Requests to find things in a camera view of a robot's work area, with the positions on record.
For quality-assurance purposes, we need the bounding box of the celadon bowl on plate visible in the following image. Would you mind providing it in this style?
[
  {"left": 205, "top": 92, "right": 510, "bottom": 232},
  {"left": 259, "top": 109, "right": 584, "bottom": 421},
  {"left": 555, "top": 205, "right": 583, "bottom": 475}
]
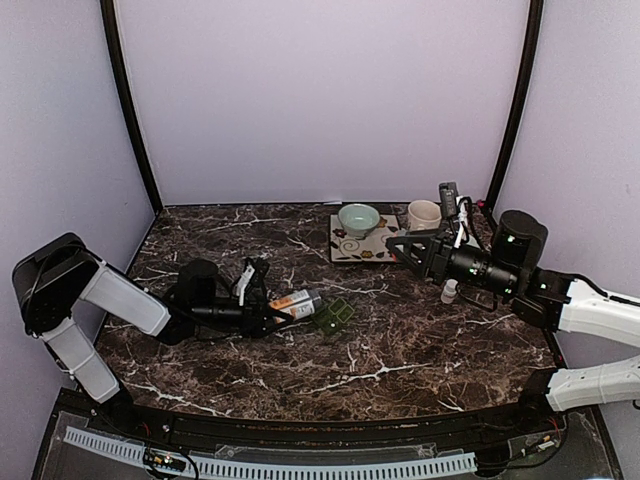
[{"left": 338, "top": 203, "right": 381, "bottom": 239}]

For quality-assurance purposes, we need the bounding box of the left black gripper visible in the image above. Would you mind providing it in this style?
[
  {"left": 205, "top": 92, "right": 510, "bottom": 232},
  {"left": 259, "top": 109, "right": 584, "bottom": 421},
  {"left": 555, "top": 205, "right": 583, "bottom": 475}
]
[{"left": 192, "top": 291, "right": 293, "bottom": 340}]

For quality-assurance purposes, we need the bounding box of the left black frame post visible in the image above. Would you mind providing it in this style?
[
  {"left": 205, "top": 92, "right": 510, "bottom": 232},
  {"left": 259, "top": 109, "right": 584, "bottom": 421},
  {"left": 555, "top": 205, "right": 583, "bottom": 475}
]
[{"left": 99, "top": 0, "right": 164, "bottom": 216}]

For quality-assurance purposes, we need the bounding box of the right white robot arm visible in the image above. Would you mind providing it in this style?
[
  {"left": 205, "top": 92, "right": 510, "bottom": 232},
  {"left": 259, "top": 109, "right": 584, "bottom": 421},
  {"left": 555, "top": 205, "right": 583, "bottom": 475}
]
[{"left": 386, "top": 210, "right": 639, "bottom": 434}]

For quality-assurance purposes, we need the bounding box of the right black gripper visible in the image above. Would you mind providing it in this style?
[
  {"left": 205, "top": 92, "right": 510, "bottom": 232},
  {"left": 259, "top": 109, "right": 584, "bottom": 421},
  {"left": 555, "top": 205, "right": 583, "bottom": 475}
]
[{"left": 388, "top": 227, "right": 521, "bottom": 298}]

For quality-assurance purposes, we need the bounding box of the floral square ceramic plate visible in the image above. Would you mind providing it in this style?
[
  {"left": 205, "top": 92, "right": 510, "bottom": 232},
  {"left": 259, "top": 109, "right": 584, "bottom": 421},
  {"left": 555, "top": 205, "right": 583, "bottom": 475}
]
[{"left": 329, "top": 214, "right": 400, "bottom": 264}]

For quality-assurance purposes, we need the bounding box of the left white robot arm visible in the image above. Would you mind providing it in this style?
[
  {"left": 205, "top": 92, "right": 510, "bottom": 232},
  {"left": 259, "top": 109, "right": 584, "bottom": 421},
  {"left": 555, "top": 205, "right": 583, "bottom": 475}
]
[{"left": 11, "top": 233, "right": 294, "bottom": 436}]

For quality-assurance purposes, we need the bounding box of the right black frame post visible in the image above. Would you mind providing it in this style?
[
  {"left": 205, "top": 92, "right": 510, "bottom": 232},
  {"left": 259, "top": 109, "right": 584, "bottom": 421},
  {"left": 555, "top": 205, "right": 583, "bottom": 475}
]
[{"left": 484, "top": 0, "right": 545, "bottom": 212}]

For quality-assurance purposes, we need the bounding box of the white slotted cable duct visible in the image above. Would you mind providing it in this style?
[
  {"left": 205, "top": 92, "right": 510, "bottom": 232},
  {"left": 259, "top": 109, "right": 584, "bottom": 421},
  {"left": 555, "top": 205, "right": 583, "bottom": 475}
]
[{"left": 63, "top": 427, "right": 478, "bottom": 479}]

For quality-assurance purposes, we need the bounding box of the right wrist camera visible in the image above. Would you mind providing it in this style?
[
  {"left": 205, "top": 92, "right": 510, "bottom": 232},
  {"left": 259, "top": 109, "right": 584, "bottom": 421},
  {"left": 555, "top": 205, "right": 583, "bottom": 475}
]
[{"left": 438, "top": 182, "right": 473, "bottom": 247}]

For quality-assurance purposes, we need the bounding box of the black front rail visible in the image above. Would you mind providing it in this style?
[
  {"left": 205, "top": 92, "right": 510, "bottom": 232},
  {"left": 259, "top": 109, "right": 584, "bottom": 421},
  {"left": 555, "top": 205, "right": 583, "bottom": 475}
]
[{"left": 49, "top": 387, "right": 601, "bottom": 451}]

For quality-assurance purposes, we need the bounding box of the large grey-capped pill bottle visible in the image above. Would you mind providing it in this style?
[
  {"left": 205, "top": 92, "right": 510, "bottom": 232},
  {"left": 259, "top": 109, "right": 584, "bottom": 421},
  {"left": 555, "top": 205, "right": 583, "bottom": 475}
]
[{"left": 269, "top": 289, "right": 323, "bottom": 320}]

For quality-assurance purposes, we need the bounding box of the green weekly pill organizer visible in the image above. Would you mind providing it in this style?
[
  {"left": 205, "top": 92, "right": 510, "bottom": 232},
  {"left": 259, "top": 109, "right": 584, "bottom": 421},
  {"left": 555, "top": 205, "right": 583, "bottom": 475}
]
[{"left": 312, "top": 298, "right": 355, "bottom": 336}]

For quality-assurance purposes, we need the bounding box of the cream ceramic mug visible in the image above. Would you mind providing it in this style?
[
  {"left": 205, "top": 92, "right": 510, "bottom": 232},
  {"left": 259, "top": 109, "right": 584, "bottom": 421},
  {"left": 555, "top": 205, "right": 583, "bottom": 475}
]
[{"left": 407, "top": 200, "right": 442, "bottom": 231}]

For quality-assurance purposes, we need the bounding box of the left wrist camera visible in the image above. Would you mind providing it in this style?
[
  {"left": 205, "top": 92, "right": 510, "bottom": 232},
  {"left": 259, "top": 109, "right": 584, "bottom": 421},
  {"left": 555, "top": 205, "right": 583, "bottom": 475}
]
[{"left": 232, "top": 258, "right": 270, "bottom": 306}]

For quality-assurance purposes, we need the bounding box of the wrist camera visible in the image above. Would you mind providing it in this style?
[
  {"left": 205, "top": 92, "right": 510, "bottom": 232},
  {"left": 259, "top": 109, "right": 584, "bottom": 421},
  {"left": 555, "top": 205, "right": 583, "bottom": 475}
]
[
  {"left": 232, "top": 258, "right": 270, "bottom": 306},
  {"left": 438, "top": 182, "right": 473, "bottom": 247}
]

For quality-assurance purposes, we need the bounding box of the small white pill bottle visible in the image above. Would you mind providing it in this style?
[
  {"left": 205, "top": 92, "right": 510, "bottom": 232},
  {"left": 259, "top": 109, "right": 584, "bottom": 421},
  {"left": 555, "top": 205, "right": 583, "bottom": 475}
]
[{"left": 441, "top": 279, "right": 458, "bottom": 304}]

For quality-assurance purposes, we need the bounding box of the black frame post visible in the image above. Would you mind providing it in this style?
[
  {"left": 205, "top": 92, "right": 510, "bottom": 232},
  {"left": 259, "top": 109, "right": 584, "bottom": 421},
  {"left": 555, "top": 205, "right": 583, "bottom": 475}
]
[
  {"left": 484, "top": 0, "right": 545, "bottom": 212},
  {"left": 99, "top": 0, "right": 164, "bottom": 216}
]

